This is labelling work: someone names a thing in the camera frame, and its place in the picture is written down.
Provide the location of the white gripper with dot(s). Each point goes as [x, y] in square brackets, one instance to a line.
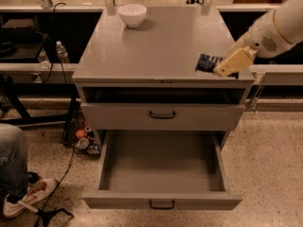
[263, 37]

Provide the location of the blue rxbar blueberry wrapper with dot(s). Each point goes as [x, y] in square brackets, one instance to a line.
[207, 63]

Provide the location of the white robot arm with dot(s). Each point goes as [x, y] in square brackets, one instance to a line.
[289, 17]

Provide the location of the grey drawer cabinet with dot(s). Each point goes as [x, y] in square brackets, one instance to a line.
[155, 62]

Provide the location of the open grey lower drawer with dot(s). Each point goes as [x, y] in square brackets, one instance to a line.
[162, 170]

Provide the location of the white ceramic bowl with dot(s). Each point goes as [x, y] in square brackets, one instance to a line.
[132, 15]

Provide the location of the clear plastic water bottle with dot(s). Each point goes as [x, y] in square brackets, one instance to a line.
[62, 53]

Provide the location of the basket of small objects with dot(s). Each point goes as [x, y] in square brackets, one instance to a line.
[79, 136]

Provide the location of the black side table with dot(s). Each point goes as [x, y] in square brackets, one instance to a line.
[23, 76]

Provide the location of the white red sneaker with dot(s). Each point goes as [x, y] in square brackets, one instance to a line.
[35, 192]

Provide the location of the person's jeans leg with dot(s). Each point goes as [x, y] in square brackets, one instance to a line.
[13, 161]

